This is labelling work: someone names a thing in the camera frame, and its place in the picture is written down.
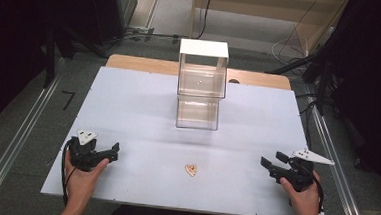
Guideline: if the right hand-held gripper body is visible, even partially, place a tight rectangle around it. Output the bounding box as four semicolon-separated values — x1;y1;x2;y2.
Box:
268;147;337;194

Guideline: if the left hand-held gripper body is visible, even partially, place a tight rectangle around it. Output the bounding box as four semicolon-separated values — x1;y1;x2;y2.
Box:
66;128;111;175

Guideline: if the person's right hand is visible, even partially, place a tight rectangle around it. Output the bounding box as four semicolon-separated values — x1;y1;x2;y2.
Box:
277;168;323;215

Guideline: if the person's left hand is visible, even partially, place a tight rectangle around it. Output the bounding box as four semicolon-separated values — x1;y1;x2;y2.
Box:
61;148;111;214

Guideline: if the white table board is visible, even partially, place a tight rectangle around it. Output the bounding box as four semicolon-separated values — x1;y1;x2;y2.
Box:
39;62;336;215

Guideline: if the small pizza slice toy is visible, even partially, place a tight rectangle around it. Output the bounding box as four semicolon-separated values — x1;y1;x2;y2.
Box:
183;163;199;178

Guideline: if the wooden table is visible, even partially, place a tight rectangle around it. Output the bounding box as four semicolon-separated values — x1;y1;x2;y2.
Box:
104;52;293;92

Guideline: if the black stand leg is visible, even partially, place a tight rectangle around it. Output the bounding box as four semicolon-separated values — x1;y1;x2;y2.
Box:
266;51;320;78

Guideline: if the clear box with white lid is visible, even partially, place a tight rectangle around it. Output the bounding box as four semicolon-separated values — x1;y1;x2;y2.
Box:
174;38;231;133

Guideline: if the black power strip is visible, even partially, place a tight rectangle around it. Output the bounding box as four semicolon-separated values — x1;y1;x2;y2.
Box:
124;25;181;45

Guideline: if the black curtain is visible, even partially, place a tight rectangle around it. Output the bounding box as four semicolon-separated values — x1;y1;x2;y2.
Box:
0;0;119;144
302;0;381;190

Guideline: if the dark cabinet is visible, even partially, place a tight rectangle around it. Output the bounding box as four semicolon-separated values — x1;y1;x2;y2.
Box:
91;0;139;48

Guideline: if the wooden shelf unit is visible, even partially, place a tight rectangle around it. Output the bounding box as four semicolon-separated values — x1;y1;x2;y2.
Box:
188;0;350;60

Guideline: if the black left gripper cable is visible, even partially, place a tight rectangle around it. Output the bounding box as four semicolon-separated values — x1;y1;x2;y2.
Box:
58;137;75;206

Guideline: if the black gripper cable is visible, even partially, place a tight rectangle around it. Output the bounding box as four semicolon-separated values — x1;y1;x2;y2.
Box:
311;176;326;215
58;137;75;206

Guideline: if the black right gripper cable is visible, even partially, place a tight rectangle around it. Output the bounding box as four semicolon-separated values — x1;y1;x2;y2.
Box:
311;176;326;215

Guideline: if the aluminium floor rail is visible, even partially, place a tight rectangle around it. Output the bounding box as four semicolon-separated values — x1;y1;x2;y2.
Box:
0;55;66;215
300;91;378;215

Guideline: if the white floor cable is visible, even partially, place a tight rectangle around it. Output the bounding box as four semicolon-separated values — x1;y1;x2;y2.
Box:
271;23;311;60

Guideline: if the black hanging cable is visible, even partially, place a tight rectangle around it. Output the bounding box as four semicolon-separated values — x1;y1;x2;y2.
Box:
195;0;215;42

